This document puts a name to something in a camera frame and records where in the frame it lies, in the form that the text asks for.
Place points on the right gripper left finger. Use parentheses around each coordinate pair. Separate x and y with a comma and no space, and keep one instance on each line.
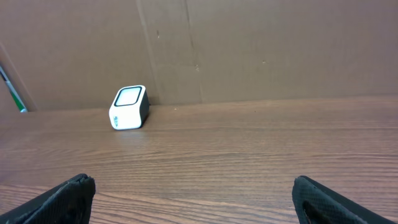
(69,202)

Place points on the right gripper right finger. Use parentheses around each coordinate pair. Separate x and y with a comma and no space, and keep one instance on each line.
(316,204)

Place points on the white barcode scanner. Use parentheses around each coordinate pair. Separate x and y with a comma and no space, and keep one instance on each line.
(130,108)

